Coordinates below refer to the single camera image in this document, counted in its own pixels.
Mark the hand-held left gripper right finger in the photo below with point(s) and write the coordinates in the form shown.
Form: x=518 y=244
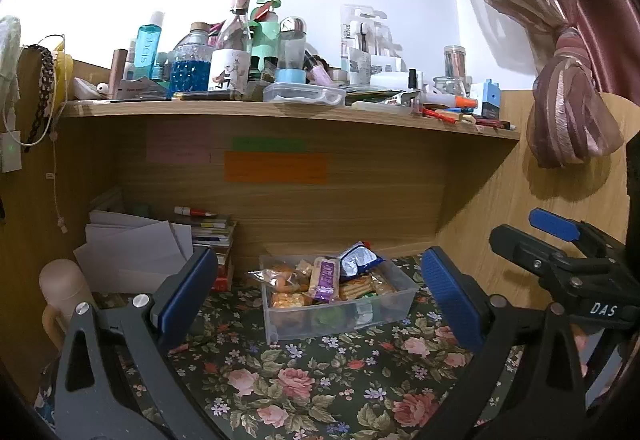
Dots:
x=450 y=300

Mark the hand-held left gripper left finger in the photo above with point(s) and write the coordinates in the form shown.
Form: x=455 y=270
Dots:
x=190 y=292

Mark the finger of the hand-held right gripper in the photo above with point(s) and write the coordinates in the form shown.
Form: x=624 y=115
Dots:
x=520 y=247
x=555 y=225

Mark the orange cracker packet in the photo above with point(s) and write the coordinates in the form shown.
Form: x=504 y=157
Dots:
x=356 y=290
x=289 y=301
x=382 y=282

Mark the blue white snack packet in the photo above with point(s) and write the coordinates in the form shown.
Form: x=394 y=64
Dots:
x=357 y=262

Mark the clear plastic bin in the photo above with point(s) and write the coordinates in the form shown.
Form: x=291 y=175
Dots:
x=300 y=326

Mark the purple snack packet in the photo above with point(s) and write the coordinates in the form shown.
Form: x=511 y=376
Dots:
x=324 y=277

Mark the person's right hand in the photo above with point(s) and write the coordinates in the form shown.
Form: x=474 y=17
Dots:
x=580 y=345

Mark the stack of books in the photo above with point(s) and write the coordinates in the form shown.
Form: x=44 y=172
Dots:
x=215 y=235

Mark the white paper sheets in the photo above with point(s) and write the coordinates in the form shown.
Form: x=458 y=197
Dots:
x=130 y=250

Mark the red white pen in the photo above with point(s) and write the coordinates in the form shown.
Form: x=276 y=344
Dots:
x=192 y=211

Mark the white eraser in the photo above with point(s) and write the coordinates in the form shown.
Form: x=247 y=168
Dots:
x=466 y=118

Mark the pink striped curtain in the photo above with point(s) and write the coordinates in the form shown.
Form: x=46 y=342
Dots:
x=570 y=84

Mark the blue pencil sharpener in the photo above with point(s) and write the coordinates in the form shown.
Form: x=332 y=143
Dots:
x=487 y=99

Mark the pink sticky note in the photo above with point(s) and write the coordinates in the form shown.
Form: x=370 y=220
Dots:
x=177 y=145

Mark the orange sticky note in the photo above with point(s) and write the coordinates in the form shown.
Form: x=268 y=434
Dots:
x=275 y=168

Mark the red pencil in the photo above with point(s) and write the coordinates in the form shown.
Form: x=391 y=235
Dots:
x=440 y=114

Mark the floral tablecloth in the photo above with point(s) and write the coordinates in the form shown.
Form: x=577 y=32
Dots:
x=320 y=385

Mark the white marker with orange cap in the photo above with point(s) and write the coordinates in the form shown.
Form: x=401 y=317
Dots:
x=450 y=100

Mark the green sticky note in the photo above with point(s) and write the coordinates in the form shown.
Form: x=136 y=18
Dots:
x=270 y=144

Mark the small glass jar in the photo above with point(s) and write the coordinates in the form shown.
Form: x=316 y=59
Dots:
x=447 y=84

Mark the clear jar of rose sticks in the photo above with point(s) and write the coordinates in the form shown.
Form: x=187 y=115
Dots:
x=455 y=62

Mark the black pen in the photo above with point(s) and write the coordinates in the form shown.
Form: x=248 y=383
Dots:
x=205 y=95

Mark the small black polish bottle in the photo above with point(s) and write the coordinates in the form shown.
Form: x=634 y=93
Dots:
x=412 y=79

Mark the white box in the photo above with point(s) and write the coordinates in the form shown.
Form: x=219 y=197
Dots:
x=392 y=80

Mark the wooden shelf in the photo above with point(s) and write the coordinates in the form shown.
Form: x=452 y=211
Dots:
x=300 y=112

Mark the clear bottle with blue beads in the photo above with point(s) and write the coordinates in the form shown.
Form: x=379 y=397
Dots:
x=192 y=69

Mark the clear flat plastic box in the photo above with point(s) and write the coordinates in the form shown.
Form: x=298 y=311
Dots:
x=305 y=94

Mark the glass bottle with pink cap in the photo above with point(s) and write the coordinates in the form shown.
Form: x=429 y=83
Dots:
x=231 y=64

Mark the rose gold tube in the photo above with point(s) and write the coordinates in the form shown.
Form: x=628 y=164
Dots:
x=118 y=69

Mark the light blue tape roll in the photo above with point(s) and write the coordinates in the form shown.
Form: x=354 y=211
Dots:
x=291 y=76

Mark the white brush package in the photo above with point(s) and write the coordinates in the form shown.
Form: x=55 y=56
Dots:
x=360 y=59

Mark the blue mouthwash bottle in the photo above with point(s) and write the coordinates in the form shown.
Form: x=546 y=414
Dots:
x=148 y=47

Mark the yellow pouch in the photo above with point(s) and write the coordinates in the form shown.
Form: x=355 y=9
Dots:
x=62 y=74

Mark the pink lip gloss tube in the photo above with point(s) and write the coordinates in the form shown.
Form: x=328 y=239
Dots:
x=320 y=74

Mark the clear bottle with silver cap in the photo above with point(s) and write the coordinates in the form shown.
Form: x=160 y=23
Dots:
x=291 y=49

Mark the mint green bottle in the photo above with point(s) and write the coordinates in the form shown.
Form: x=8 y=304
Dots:
x=267 y=39

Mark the black braided band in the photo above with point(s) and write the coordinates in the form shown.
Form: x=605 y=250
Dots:
x=46 y=69

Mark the white cloth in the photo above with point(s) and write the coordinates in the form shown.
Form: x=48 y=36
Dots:
x=10 y=44

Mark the white wall socket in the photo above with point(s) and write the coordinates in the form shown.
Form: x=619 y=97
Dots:
x=11 y=154

